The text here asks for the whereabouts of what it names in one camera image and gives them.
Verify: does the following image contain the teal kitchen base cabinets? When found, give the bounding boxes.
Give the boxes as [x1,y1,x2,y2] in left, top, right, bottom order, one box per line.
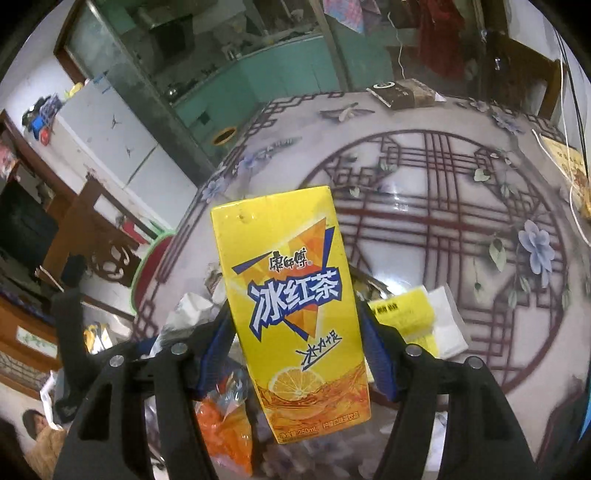
[173,34,352,130]

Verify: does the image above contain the black television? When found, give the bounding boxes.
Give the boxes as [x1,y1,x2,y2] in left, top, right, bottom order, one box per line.
[0,180,60,278]

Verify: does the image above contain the white charging cable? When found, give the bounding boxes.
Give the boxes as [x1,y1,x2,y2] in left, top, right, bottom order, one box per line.
[531,60,591,245]

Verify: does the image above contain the yellow iced tea carton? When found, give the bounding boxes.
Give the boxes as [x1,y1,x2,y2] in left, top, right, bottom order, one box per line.
[211,185,372,445]

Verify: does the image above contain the wooden cabinet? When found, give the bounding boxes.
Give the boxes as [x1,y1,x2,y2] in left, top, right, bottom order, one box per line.
[0,258,63,398]

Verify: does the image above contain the black cable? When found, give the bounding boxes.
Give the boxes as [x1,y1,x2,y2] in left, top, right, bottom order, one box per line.
[554,32,591,153]

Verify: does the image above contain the plaid towel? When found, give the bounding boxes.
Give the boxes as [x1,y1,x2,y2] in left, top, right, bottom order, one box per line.
[323,0,382,34]

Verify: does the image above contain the yellow cardboard box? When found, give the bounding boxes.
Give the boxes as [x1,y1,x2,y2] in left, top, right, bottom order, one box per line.
[367,285,469,358]

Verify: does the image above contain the yellow blue printed bag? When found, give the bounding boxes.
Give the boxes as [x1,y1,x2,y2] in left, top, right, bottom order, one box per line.
[83,323,112,352]

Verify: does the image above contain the red garment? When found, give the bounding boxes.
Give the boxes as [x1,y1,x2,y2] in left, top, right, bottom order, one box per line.
[418,0,467,79]

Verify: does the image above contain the red stool with green rim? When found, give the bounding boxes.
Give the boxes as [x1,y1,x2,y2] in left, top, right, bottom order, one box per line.
[131,229,178,317]

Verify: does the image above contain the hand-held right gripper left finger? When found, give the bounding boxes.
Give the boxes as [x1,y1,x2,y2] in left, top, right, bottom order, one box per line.
[53,302,238,480]

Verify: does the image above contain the pile of colourful toys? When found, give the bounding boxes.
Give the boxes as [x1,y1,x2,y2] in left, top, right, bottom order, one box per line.
[21,95,63,146]

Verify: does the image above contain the sliding glass door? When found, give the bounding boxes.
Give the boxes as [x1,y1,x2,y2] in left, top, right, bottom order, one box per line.
[318,0,485,93]

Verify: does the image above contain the clear bag of orange snacks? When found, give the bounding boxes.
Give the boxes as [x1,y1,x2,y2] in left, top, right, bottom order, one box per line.
[570,161,591,208]

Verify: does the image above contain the brown snack packet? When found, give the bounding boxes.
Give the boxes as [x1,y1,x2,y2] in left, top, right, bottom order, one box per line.
[366,79,446,110]

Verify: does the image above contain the thin white cord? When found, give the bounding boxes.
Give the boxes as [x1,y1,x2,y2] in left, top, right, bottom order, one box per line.
[387,11,407,80]

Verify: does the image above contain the black range hood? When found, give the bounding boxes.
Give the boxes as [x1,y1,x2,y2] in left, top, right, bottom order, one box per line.
[152,21,195,55]

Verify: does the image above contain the carved wooden chair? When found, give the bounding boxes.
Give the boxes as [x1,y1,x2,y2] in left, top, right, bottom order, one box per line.
[44,178,160,289]

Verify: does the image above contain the white refrigerator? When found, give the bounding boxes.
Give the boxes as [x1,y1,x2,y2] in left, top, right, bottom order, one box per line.
[55,76,199,206]

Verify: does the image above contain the orange snack wrapper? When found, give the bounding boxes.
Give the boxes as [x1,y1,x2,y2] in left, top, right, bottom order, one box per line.
[195,369,254,477]

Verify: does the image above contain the printed figure picture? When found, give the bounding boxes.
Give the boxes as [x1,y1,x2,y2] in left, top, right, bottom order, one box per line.
[22,408,69,478]

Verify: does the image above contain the yellow paper sheet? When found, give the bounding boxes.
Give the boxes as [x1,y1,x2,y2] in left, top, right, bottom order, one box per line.
[541,135,587,178]

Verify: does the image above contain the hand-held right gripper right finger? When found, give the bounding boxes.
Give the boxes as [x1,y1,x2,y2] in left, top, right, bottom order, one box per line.
[358,302,539,480]

